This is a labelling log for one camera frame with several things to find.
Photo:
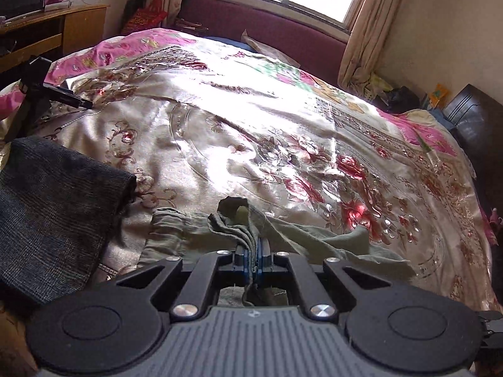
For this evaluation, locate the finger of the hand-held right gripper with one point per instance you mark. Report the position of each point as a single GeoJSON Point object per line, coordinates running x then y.
{"type": "Point", "coordinates": [490, 324]}

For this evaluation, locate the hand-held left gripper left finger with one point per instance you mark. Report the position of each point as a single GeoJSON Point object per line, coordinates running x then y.
{"type": "Point", "coordinates": [245, 259]}

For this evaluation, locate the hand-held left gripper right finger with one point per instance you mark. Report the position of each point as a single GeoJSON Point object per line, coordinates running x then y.
{"type": "Point", "coordinates": [262, 257]}

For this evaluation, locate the green pants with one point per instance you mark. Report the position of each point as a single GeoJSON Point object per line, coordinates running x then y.
{"type": "Point", "coordinates": [322, 243]}

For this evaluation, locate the pink fuzzy slipper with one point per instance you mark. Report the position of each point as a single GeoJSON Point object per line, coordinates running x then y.
{"type": "Point", "coordinates": [494, 224]}

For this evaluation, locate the floral satin bedspread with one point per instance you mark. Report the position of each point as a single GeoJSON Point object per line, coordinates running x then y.
{"type": "Point", "coordinates": [235, 125]}

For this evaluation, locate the dark wooden headboard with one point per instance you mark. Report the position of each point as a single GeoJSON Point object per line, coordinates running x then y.
{"type": "Point", "coordinates": [479, 125]}

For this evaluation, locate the dark grey knit garment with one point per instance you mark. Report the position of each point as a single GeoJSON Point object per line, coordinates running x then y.
{"type": "Point", "coordinates": [51, 212]}

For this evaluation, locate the pale green cloth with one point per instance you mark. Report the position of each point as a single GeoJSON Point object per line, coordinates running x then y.
{"type": "Point", "coordinates": [375, 84]}

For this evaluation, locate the black bag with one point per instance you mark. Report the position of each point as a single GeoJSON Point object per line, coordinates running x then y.
{"type": "Point", "coordinates": [401, 98]}

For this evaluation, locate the white pillow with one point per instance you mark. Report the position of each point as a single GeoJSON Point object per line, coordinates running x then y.
{"type": "Point", "coordinates": [257, 45]}

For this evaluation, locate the blue cloth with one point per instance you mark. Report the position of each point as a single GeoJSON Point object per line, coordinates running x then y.
{"type": "Point", "coordinates": [440, 117]}

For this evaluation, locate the yellow packet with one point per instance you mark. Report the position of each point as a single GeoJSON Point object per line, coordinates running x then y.
{"type": "Point", "coordinates": [438, 95]}

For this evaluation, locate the black tripod stand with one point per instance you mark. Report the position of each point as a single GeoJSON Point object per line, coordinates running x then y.
{"type": "Point", "coordinates": [29, 90]}

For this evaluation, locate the wooden desk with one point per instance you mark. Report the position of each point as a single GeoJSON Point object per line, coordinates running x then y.
{"type": "Point", "coordinates": [78, 23]}

